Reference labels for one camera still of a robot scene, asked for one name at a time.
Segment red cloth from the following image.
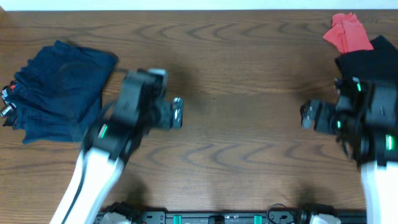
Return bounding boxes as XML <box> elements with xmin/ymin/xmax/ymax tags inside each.
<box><xmin>323</xmin><ymin>12</ymin><xmax>374</xmax><ymax>54</ymax></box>

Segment black garment with printed label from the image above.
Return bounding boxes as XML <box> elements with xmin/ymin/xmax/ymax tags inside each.
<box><xmin>1</xmin><ymin>80</ymin><xmax>17</xmax><ymax>126</ymax></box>

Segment folded navy blue shorts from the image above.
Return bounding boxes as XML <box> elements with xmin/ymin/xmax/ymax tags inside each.
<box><xmin>7</xmin><ymin>40</ymin><xmax>118</xmax><ymax>144</ymax></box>

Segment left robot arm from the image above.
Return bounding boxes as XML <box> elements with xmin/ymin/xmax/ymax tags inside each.
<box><xmin>51</xmin><ymin>68</ymin><xmax>184</xmax><ymax>223</ymax></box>

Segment black polo shirt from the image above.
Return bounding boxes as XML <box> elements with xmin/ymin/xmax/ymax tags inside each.
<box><xmin>335</xmin><ymin>35</ymin><xmax>397</xmax><ymax>83</ymax></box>

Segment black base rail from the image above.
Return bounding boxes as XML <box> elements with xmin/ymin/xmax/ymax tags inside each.
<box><xmin>93</xmin><ymin>202</ymin><xmax>367</xmax><ymax>224</ymax></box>

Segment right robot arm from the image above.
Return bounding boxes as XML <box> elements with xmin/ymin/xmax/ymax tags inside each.
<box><xmin>300</xmin><ymin>78</ymin><xmax>397</xmax><ymax>223</ymax></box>

